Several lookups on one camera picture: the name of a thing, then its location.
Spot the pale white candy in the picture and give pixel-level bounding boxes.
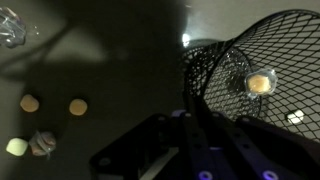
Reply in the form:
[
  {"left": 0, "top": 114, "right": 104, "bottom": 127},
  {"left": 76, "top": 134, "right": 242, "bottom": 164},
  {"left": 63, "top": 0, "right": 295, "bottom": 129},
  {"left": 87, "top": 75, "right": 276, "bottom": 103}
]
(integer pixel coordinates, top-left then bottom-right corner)
[{"left": 5, "top": 137, "right": 29, "bottom": 157}]

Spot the round orange candy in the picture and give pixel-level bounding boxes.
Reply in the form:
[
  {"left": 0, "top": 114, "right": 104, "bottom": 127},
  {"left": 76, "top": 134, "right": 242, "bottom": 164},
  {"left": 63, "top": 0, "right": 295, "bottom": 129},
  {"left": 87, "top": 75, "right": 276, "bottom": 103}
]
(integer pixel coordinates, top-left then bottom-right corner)
[
  {"left": 68, "top": 98, "right": 89, "bottom": 117},
  {"left": 19, "top": 93, "right": 40, "bottom": 113}
]

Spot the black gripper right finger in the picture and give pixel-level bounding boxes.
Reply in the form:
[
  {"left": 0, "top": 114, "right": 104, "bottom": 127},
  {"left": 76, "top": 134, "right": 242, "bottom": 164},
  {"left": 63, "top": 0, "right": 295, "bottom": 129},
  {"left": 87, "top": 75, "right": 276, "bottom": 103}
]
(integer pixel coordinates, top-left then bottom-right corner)
[{"left": 211, "top": 112, "right": 285, "bottom": 180}]

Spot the brown candy in clear wrapper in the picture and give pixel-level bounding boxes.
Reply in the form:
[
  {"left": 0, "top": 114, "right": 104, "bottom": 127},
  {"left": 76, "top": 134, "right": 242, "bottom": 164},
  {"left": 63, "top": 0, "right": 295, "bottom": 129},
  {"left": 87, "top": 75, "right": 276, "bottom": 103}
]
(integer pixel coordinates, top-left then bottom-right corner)
[{"left": 28, "top": 130, "right": 58, "bottom": 158}]

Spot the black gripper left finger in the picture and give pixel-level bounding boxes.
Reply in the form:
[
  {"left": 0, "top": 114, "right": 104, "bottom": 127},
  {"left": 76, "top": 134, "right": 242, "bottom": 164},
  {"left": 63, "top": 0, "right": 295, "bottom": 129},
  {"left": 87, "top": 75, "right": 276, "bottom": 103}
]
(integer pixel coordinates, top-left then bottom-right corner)
[{"left": 181, "top": 111, "right": 218, "bottom": 180}]

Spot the black wire mesh basket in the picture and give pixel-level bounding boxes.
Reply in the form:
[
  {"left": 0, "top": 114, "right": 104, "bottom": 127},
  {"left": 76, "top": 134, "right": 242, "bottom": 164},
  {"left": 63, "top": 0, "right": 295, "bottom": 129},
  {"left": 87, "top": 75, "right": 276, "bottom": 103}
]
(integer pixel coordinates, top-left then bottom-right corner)
[{"left": 181, "top": 9, "right": 320, "bottom": 143}]

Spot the empty clear plastic wrapper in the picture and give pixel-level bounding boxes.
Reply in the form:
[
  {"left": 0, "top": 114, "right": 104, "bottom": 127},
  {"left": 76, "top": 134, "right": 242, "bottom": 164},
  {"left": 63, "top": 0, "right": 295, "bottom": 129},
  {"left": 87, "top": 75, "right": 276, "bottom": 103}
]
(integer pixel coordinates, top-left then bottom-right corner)
[{"left": 0, "top": 6, "right": 28, "bottom": 49}]

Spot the orange candy in clear wrapper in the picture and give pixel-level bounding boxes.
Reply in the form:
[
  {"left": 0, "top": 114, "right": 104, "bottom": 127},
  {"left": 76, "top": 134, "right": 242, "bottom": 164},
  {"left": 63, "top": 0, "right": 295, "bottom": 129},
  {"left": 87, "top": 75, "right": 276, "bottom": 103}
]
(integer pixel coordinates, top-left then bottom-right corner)
[{"left": 244, "top": 67, "right": 279, "bottom": 100}]

